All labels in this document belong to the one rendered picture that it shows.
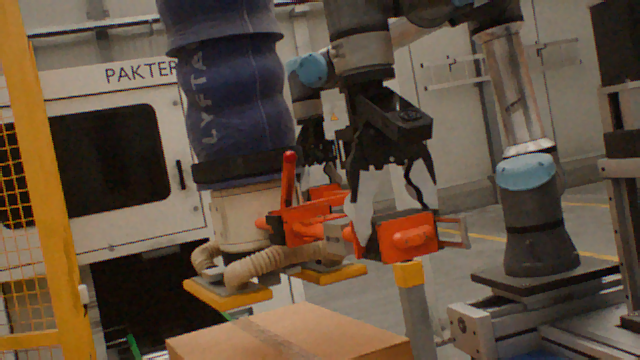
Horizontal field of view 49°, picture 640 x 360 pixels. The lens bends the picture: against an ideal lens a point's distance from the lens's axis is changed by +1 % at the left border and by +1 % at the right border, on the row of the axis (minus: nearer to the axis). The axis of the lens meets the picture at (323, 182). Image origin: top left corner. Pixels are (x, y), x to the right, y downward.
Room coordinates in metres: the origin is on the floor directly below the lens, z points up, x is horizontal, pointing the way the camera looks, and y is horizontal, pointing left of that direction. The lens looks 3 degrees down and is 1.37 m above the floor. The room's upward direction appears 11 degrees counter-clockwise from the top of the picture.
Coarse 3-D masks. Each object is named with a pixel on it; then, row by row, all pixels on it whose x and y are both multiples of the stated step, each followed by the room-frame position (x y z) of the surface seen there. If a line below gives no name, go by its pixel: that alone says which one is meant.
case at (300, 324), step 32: (256, 320) 1.84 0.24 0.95; (288, 320) 1.77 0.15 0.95; (320, 320) 1.71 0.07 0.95; (352, 320) 1.65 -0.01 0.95; (192, 352) 1.64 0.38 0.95; (224, 352) 1.58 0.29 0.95; (256, 352) 1.53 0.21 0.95; (288, 352) 1.48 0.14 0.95; (320, 352) 1.44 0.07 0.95; (352, 352) 1.40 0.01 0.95; (384, 352) 1.40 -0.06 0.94
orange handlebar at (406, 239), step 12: (324, 192) 1.74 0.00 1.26; (336, 192) 1.67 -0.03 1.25; (348, 192) 1.61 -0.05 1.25; (312, 204) 1.50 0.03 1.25; (336, 204) 1.52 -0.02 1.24; (324, 216) 1.07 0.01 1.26; (336, 216) 1.07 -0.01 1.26; (264, 228) 1.29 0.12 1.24; (300, 228) 1.10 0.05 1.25; (312, 228) 1.05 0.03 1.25; (348, 228) 0.94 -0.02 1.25; (420, 228) 0.82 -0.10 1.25; (432, 228) 0.83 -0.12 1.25; (312, 240) 1.06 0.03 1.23; (348, 240) 0.93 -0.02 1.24; (396, 240) 0.81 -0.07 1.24; (408, 240) 0.81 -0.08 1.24; (420, 240) 0.81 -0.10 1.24
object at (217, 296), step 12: (192, 288) 1.43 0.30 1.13; (204, 288) 1.37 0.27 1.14; (216, 288) 1.32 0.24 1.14; (252, 288) 1.26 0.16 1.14; (264, 288) 1.26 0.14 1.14; (204, 300) 1.33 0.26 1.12; (216, 300) 1.23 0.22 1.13; (228, 300) 1.22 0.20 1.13; (240, 300) 1.22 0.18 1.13; (252, 300) 1.23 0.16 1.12; (264, 300) 1.24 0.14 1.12
